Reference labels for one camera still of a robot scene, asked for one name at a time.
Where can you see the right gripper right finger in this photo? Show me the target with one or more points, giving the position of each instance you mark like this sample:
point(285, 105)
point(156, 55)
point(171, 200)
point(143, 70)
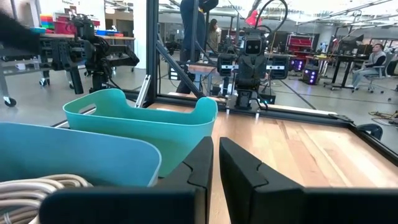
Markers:
point(295, 205)

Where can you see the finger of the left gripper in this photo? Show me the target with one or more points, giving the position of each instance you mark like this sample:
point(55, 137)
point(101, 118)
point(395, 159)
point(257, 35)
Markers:
point(242, 74)
point(253, 74)

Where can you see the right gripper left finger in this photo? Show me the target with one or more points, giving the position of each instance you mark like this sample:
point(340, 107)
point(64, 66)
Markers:
point(140, 205)

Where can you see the green plastic bin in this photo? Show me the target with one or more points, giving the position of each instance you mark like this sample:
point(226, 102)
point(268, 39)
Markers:
point(140, 133)

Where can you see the blue plastic bin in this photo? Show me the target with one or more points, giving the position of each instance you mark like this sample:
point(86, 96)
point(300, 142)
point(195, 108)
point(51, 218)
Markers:
point(77, 155)

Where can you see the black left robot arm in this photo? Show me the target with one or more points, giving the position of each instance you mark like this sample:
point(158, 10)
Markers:
point(245, 99)

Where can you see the person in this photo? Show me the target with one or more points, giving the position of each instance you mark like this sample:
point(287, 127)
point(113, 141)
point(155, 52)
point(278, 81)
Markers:
point(373, 59)
point(214, 34)
point(186, 18)

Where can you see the red lamp shade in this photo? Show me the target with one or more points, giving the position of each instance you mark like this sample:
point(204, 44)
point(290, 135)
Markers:
point(253, 19)

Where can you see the red tool chest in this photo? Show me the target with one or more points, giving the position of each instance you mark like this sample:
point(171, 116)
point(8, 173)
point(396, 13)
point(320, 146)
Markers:
point(300, 43)

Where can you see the computer with purple lights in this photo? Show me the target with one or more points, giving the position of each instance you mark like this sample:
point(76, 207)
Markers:
point(310, 76)

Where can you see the black desk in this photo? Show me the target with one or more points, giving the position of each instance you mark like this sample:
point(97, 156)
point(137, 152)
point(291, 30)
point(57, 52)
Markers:
point(342, 57)

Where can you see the office chair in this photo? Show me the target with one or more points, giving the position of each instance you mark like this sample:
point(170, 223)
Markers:
point(385, 73)

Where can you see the black robot on stand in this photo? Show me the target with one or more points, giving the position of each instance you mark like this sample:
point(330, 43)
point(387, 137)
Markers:
point(93, 53)

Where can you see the grey wheeled cart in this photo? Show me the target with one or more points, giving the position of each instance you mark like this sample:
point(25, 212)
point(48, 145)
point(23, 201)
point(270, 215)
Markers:
point(9, 101)

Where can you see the red storage bin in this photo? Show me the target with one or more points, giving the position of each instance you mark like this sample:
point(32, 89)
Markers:
point(63, 27)

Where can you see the stacked coloured bins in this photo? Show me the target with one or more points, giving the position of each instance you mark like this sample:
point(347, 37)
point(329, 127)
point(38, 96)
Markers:
point(46, 21)

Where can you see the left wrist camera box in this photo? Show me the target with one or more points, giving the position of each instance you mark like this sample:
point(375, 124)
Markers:
point(253, 46)

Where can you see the silver metal bracket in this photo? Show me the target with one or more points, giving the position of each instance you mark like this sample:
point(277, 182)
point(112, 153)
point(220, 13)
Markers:
point(143, 90)

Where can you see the black frame knob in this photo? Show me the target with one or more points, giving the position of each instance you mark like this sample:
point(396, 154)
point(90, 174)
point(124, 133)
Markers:
point(371, 130)

